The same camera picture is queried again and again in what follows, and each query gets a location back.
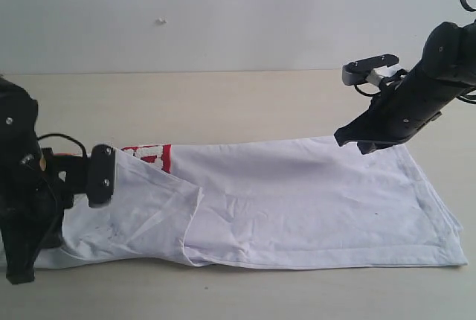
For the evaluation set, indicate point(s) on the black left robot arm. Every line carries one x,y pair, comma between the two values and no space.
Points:
19,112

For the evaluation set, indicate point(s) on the white t-shirt with red lettering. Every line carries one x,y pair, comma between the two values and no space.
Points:
290,204

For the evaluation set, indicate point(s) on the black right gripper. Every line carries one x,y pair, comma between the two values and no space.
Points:
401,112

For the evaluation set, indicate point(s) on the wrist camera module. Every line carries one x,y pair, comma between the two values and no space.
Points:
370,70
100,184

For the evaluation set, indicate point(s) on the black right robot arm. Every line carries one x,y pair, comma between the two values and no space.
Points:
449,57

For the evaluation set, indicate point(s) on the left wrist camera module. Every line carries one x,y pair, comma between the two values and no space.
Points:
100,184

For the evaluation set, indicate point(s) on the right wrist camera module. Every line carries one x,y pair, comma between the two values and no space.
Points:
370,70

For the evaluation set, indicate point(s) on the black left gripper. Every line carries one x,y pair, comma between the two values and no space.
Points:
36,190

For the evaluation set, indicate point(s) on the small white wall fixture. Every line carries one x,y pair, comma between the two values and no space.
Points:
160,21

